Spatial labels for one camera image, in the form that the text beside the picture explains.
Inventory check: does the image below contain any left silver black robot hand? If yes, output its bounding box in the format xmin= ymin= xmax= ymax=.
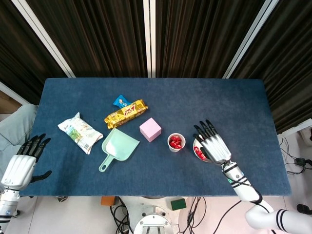
xmin=1 ymin=133 xmax=52 ymax=191

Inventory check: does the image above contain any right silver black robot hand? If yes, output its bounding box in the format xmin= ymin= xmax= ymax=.
xmin=192 ymin=119 xmax=232 ymax=164

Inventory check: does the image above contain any silver metal plate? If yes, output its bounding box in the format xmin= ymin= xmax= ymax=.
xmin=193 ymin=136 xmax=214 ymax=163

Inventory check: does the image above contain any white paper cup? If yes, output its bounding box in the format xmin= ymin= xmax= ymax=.
xmin=167 ymin=133 xmax=186 ymax=153

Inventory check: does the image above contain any person's leg in jeans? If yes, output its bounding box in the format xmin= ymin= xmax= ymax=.
xmin=0 ymin=104 xmax=39 ymax=171

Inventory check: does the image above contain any blue table cloth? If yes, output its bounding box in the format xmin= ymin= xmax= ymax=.
xmin=18 ymin=78 xmax=293 ymax=197

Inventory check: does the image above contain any green block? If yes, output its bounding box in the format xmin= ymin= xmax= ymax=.
xmin=170 ymin=198 xmax=187 ymax=212

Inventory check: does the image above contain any pink cube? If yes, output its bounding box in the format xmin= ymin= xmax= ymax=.
xmin=139 ymin=117 xmax=162 ymax=143

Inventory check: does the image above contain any white snack bag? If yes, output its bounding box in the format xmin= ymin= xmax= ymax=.
xmin=58 ymin=112 xmax=104 ymax=155

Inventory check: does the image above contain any white metal bar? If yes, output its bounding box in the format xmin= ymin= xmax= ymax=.
xmin=277 ymin=120 xmax=312 ymax=137
xmin=0 ymin=80 xmax=26 ymax=106

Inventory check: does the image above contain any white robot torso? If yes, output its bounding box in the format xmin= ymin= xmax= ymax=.
xmin=111 ymin=196 xmax=193 ymax=234

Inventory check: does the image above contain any orange block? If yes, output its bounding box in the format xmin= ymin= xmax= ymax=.
xmin=101 ymin=196 xmax=116 ymax=207

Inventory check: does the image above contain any gold biscuit package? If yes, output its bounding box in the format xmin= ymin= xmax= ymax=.
xmin=104 ymin=99 xmax=149 ymax=129

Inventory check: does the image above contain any mint green plastic dustpan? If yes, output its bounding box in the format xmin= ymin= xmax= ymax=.
xmin=98 ymin=128 xmax=140 ymax=173

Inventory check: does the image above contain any small blue snack packet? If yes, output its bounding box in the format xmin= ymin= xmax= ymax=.
xmin=112 ymin=95 xmax=129 ymax=108

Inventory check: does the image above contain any dark brown pleated curtain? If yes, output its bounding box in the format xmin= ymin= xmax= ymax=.
xmin=230 ymin=0 xmax=312 ymax=135
xmin=0 ymin=0 xmax=69 ymax=105
xmin=25 ymin=0 xmax=148 ymax=78
xmin=155 ymin=0 xmax=269 ymax=78

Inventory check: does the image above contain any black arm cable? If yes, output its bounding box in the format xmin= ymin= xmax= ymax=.
xmin=223 ymin=168 xmax=273 ymax=213

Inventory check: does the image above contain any black cable bundle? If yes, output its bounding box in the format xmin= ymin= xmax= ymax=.
xmin=109 ymin=197 xmax=134 ymax=234
xmin=175 ymin=196 xmax=208 ymax=234

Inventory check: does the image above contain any black floor cable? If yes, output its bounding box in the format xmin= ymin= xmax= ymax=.
xmin=277 ymin=136 xmax=312 ymax=175

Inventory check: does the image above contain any white frame post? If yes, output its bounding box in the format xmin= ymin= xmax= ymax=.
xmin=11 ymin=0 xmax=76 ymax=78
xmin=222 ymin=0 xmax=280 ymax=79
xmin=143 ymin=0 xmax=157 ymax=78

